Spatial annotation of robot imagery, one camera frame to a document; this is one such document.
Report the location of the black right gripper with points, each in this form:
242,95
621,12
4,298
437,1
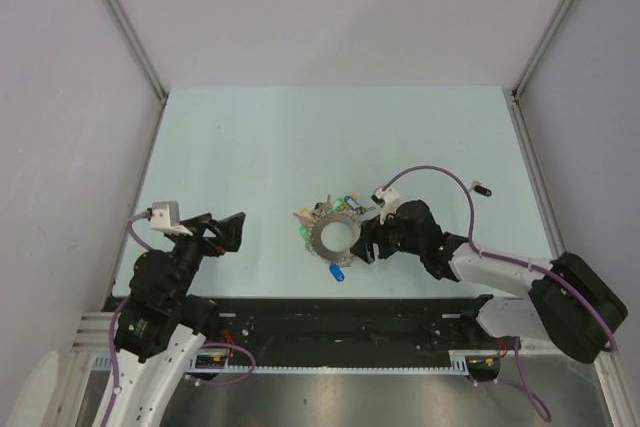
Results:
373,233

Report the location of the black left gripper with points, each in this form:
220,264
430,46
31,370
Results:
227,232

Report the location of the metal keyring with coloured tags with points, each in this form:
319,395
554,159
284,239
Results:
330,228

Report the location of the black key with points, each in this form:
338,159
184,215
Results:
480,189

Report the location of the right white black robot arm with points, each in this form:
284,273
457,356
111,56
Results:
561,300

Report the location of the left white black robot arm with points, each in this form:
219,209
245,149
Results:
144,377

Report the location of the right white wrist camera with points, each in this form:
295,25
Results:
388,200

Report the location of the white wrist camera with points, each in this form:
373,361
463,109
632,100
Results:
165,218
388,200

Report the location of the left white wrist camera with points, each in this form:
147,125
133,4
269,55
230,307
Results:
165,218

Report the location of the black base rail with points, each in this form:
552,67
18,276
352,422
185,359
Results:
282,329

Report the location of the white slotted cable duct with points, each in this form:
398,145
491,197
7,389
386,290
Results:
457,367

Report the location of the aluminium frame post left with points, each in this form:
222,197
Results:
132,41

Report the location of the aluminium frame post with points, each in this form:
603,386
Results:
132,41
549,35

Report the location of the aluminium frame post right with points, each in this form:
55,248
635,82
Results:
549,35

